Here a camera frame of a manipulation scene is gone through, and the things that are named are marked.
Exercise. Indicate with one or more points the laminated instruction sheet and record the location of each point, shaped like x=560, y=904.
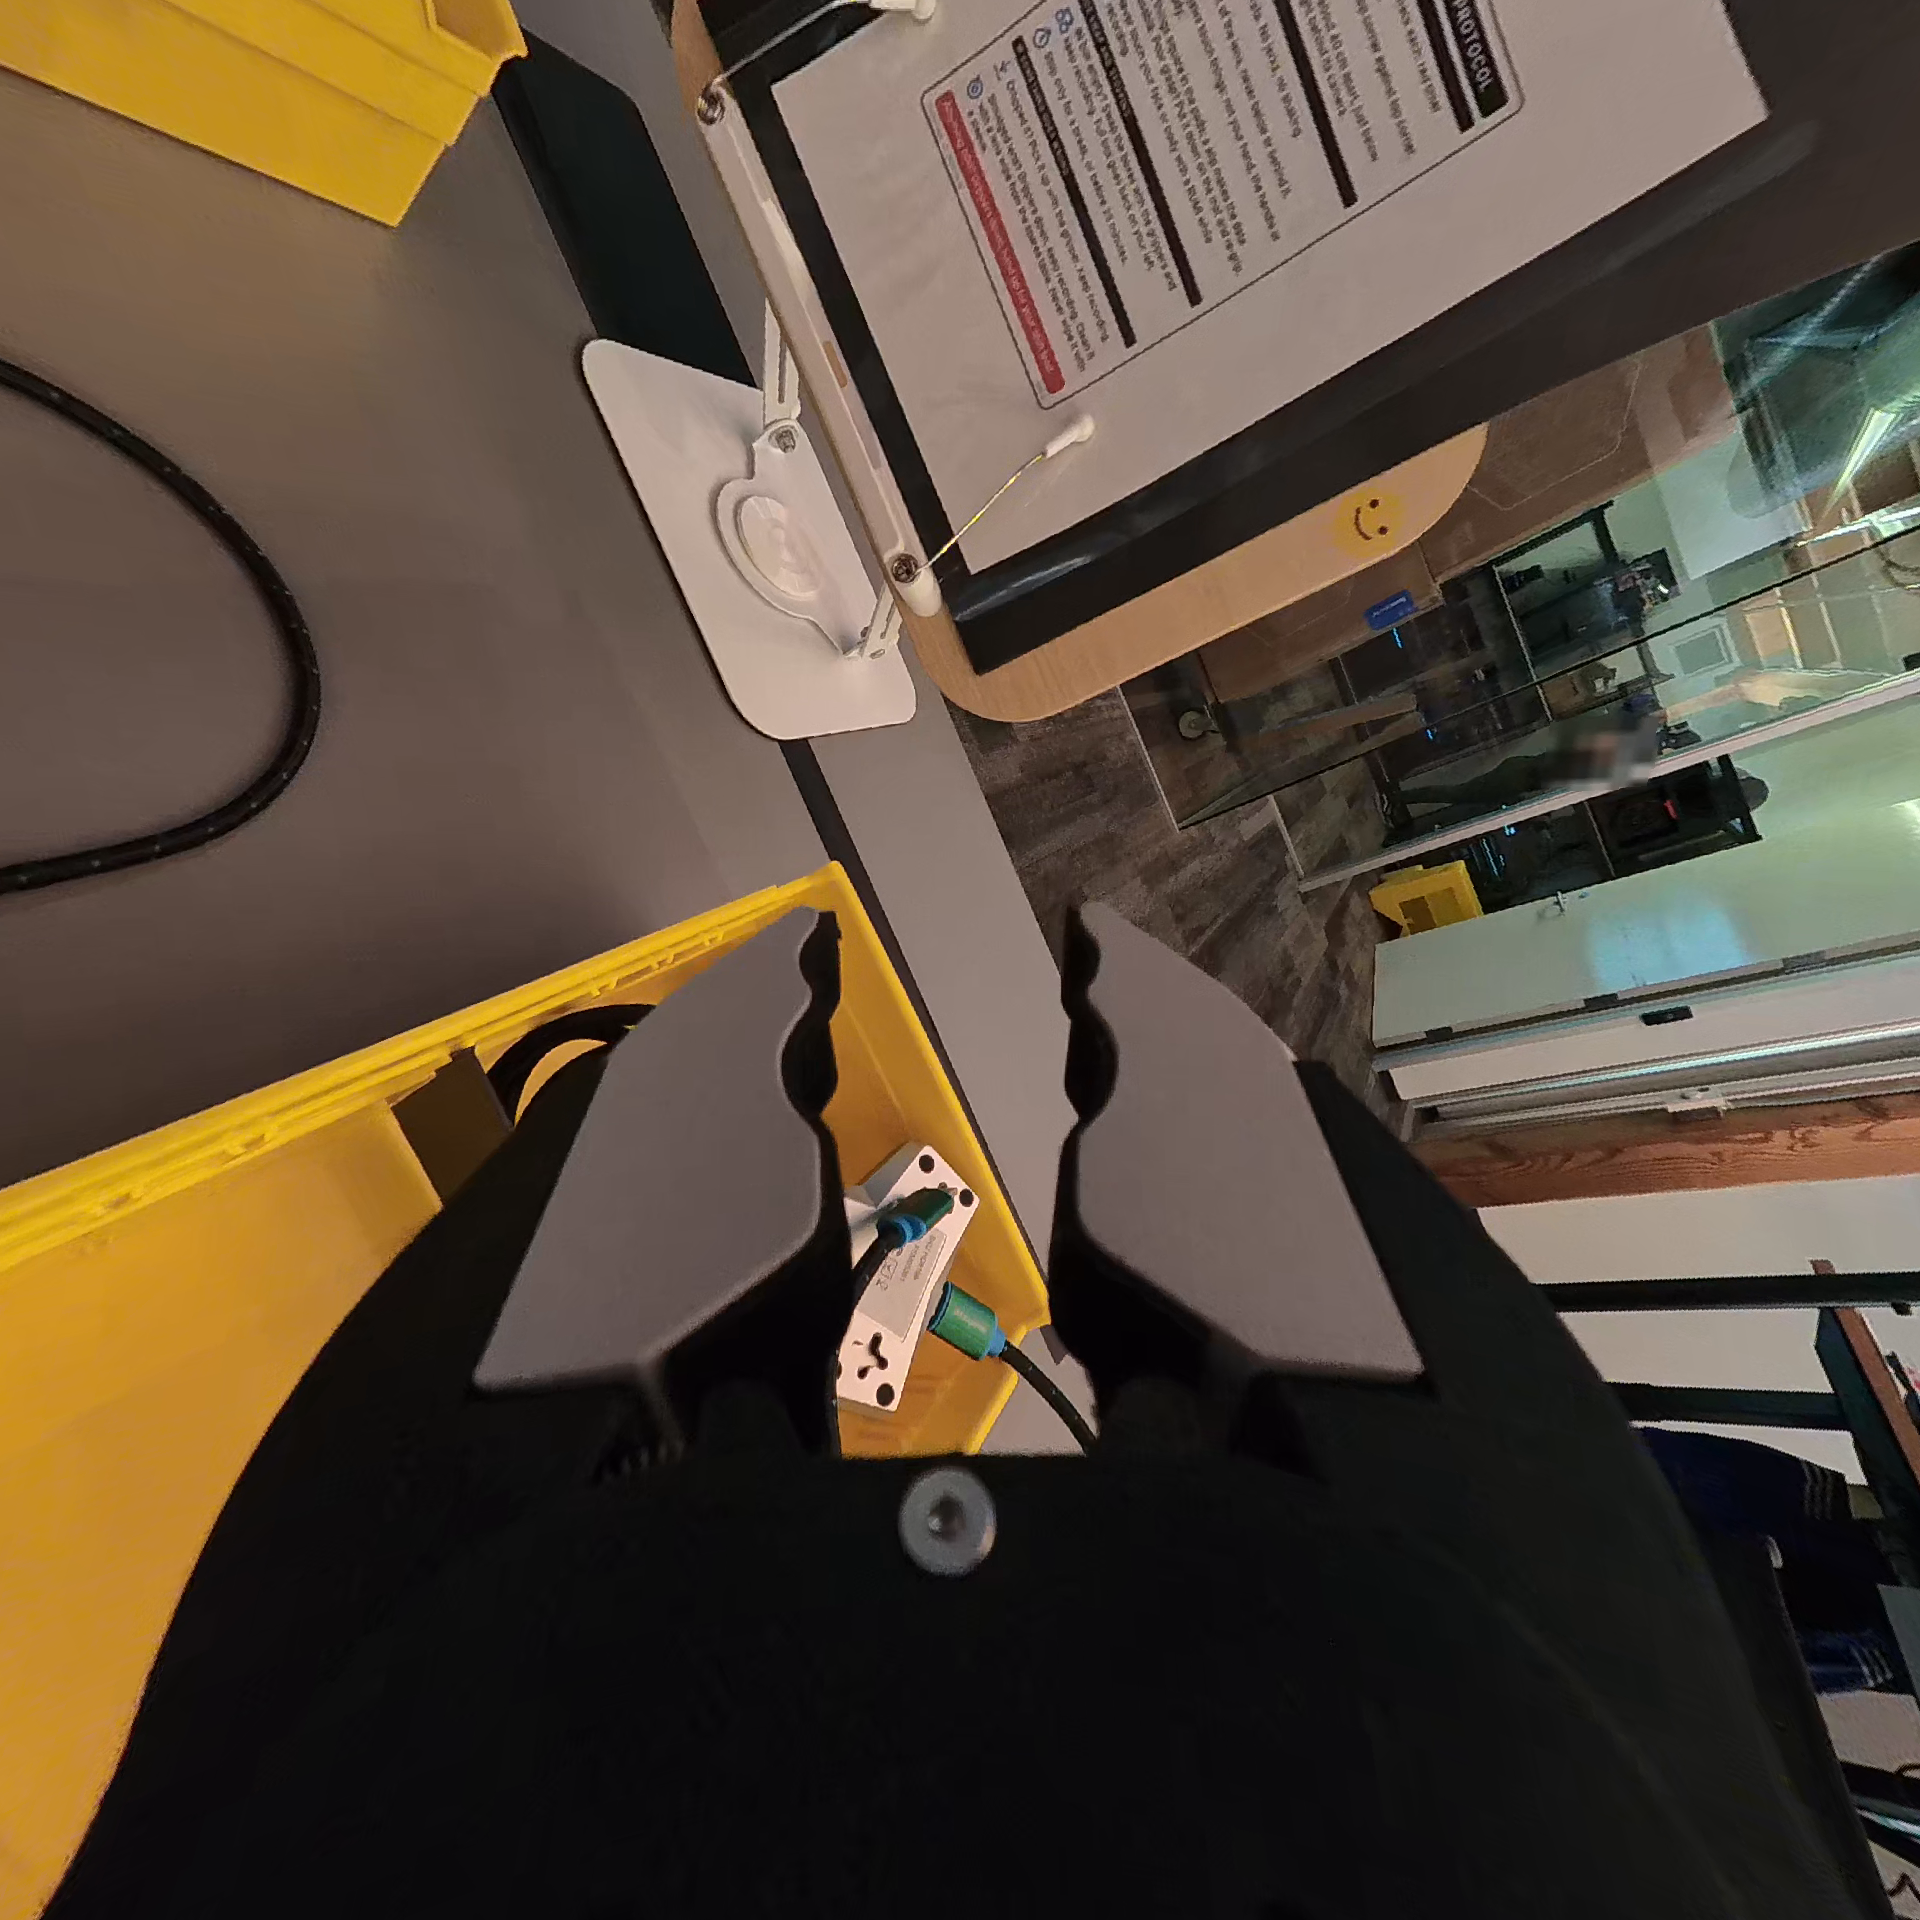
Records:
x=902, y=300

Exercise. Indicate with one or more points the black metal railing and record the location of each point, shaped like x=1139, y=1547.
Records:
x=1678, y=1290

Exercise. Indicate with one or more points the white document stand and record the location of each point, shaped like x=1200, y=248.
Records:
x=677, y=499

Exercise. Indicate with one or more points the yellow smiley sticker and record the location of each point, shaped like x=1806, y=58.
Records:
x=1366, y=529

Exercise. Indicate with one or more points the white adapter block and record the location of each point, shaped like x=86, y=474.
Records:
x=883, y=1351

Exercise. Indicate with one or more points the yellow plastic bin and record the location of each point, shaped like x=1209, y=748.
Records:
x=1427, y=904
x=301, y=104
x=222, y=1274

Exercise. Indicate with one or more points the wooden beam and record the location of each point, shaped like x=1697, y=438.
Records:
x=1648, y=1164

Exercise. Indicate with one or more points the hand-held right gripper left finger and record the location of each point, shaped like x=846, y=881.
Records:
x=677, y=1203

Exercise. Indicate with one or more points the dark flat pad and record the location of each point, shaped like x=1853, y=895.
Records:
x=630, y=223

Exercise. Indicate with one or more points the silver sliding door rail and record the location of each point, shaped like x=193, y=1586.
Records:
x=1648, y=1052

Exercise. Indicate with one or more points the black backing board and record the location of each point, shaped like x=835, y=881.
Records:
x=1497, y=321

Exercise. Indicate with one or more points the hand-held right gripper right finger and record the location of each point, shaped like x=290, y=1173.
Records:
x=1241, y=1203

